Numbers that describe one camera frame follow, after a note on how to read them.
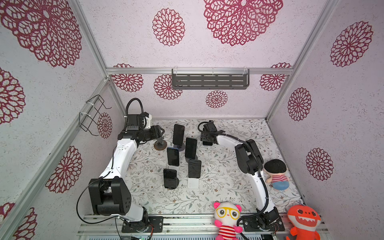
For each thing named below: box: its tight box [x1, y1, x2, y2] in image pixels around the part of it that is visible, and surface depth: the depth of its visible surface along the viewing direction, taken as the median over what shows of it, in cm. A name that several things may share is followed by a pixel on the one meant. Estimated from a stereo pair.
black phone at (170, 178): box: [163, 168, 177, 189], surface depth 79 cm
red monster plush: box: [286, 204, 322, 240], surface depth 70 cm
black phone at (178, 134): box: [172, 124, 185, 146], surface depth 97 cm
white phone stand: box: [187, 178, 199, 189], surface depth 89 cm
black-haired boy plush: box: [263, 159, 290, 191], surface depth 87 cm
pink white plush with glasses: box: [213, 202, 243, 240], surface depth 71 cm
